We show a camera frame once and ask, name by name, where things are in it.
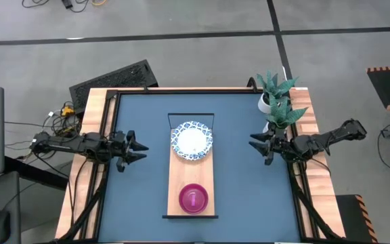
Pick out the blue patterned white plate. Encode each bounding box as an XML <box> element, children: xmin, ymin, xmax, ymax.
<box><xmin>170</xmin><ymin>121</ymin><xmax>214</xmax><ymax>161</ymax></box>

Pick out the black curved clamp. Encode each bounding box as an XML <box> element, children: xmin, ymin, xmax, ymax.
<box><xmin>246</xmin><ymin>77</ymin><xmax>260</xmax><ymax>92</ymax></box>

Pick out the black perforated computer case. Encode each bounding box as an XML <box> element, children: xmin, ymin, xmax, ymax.
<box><xmin>68</xmin><ymin>59</ymin><xmax>159</xmax><ymax>113</ymax></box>

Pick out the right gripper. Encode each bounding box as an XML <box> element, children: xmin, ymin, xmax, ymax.
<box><xmin>248</xmin><ymin>131</ymin><xmax>296</xmax><ymax>160</ymax></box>

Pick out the green plant in white pot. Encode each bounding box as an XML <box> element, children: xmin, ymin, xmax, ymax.
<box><xmin>255</xmin><ymin>70</ymin><xmax>299</xmax><ymax>115</ymax></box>
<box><xmin>261</xmin><ymin>96</ymin><xmax>309</xmax><ymax>135</ymax></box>

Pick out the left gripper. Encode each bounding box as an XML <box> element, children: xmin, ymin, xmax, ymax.
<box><xmin>108</xmin><ymin>130</ymin><xmax>150</xmax><ymax>165</ymax></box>

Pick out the wooden tray board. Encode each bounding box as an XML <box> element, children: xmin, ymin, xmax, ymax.
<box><xmin>162</xmin><ymin>113</ymin><xmax>219</xmax><ymax>220</ymax></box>

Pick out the tangle of black cables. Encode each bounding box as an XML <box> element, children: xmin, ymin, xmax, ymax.
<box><xmin>3</xmin><ymin>101</ymin><xmax>81</xmax><ymax>160</ymax></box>

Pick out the purple translucent plastic bowl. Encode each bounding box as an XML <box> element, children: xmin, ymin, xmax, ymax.
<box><xmin>178</xmin><ymin>182</ymin><xmax>209</xmax><ymax>215</ymax></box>

